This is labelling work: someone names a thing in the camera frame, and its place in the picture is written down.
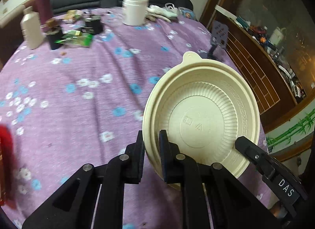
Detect black DAS gripper handle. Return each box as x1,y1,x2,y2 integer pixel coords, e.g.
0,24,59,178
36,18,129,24
235,136,308,218

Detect large cream plastic bowl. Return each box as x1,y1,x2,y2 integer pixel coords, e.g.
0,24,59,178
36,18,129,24
142,51,260,177

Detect white plastic jar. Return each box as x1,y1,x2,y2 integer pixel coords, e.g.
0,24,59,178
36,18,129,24
122,0,149,26

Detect black cylinder with spool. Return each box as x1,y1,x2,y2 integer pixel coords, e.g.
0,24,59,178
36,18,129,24
45,18,64,50

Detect purple thermos bottle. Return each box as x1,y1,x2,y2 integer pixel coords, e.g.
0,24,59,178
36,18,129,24
36,0,53,32

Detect beige plastic bottle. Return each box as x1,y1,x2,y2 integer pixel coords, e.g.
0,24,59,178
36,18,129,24
20,6,44,50

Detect black round tin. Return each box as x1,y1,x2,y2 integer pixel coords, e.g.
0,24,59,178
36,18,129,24
84,15,104,35

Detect yellow snack packet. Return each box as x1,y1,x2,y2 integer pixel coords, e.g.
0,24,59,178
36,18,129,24
63,10,84,24

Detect green plastic wrapper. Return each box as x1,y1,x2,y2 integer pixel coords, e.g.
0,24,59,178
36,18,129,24
55,30,94,48

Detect purple phone stand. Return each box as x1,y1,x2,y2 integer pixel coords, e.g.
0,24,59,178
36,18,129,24
207,20,229,60

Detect white cloth gloves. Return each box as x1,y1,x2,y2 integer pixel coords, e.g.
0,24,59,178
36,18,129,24
145,5,178,23

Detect wooden cabinet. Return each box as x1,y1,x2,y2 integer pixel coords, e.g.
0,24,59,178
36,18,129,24
200,0,314,132

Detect purple floral tablecloth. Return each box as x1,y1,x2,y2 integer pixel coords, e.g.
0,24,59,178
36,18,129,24
1,8,271,228

